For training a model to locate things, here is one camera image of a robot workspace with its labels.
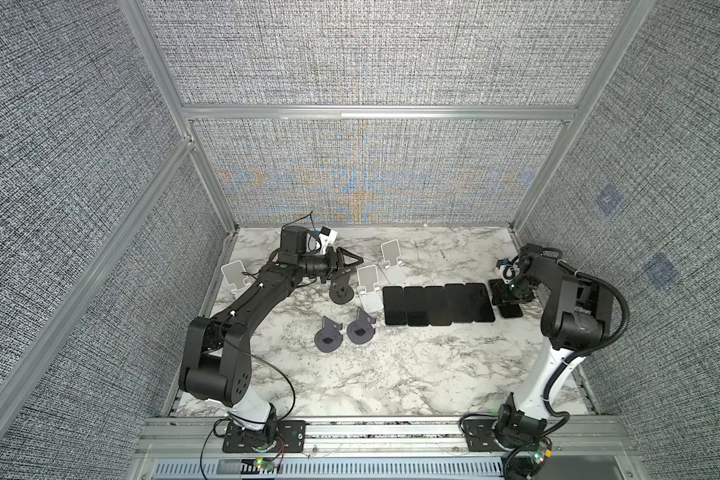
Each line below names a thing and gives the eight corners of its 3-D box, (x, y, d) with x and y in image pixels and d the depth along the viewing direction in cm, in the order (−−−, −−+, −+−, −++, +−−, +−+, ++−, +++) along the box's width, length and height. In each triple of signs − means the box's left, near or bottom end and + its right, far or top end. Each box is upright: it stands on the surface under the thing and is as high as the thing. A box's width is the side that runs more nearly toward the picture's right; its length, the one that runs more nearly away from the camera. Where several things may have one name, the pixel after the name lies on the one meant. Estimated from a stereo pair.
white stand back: (389, 286, 104) (392, 266, 95) (379, 264, 111) (381, 242, 101) (404, 282, 105) (409, 261, 96) (393, 260, 112) (396, 238, 103)
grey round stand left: (314, 347, 90) (311, 340, 86) (325, 324, 95) (323, 315, 91) (335, 355, 89) (334, 348, 84) (345, 331, 94) (345, 323, 89)
